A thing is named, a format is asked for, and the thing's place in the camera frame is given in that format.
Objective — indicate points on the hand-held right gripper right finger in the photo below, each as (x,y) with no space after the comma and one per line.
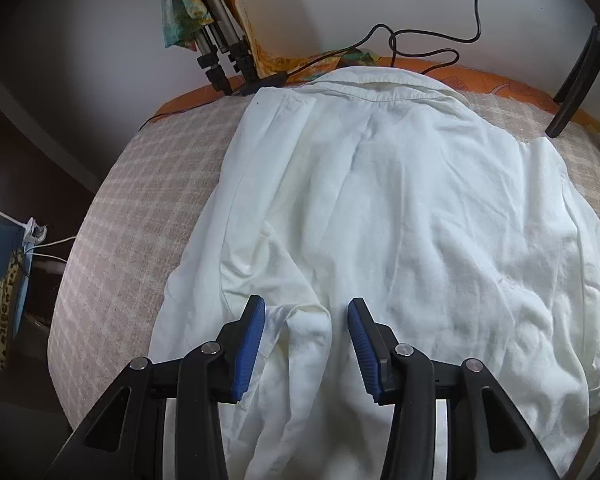
(362,345)

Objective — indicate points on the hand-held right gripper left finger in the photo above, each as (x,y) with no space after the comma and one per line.
(250,340)

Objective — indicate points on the white shirt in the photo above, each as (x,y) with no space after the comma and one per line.
(405,210)

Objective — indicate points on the beige checked blanket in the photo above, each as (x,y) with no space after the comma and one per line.
(145,210)

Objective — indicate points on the white clip lamp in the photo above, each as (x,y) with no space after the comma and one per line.
(32,230)

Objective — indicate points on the leopard print cloth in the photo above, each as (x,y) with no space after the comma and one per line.
(2,330)

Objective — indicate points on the orange patterned bed sheet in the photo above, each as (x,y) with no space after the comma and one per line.
(485,82)

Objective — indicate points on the silver tripod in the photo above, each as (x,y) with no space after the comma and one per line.
(215,10)

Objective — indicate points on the colourful floral scarf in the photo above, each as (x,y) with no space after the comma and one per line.
(177,15)

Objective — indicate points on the black tripod legs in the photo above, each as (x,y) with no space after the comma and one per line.
(577,80)

